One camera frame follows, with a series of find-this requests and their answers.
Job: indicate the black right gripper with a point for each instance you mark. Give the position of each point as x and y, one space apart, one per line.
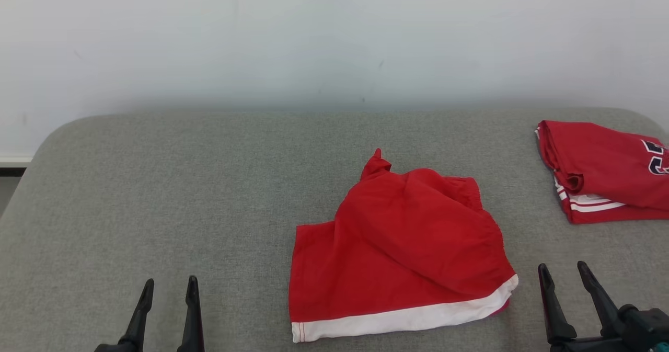
588 346

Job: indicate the red shorts with white trim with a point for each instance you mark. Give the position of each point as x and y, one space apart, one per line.
407 237

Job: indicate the white wall skirting board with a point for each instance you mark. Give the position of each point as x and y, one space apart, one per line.
15 160

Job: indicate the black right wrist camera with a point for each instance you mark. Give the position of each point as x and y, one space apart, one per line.
645 328

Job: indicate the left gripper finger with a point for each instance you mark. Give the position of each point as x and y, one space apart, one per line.
140 320
192 320

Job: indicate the red number 23 basketball jersey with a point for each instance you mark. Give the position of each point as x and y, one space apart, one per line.
601 153

